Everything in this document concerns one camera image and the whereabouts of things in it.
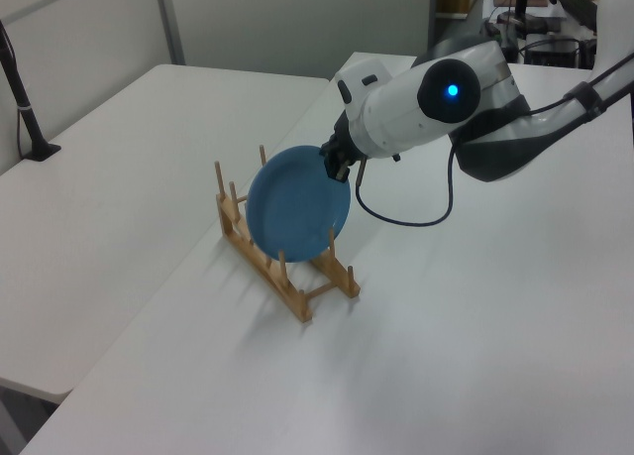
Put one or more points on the black monitor stand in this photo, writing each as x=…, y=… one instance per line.
x=520, y=14

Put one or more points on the wooden plate rack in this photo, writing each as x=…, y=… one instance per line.
x=292, y=296

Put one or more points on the black camera stand pole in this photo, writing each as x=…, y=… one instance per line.
x=25, y=113

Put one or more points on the black keyboard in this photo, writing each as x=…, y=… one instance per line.
x=579, y=6

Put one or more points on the blue plate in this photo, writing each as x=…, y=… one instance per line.
x=297, y=207

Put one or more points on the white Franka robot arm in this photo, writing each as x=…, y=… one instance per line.
x=436, y=113

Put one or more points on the black electronics box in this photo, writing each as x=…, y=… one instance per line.
x=560, y=53

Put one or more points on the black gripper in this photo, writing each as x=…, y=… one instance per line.
x=342, y=145

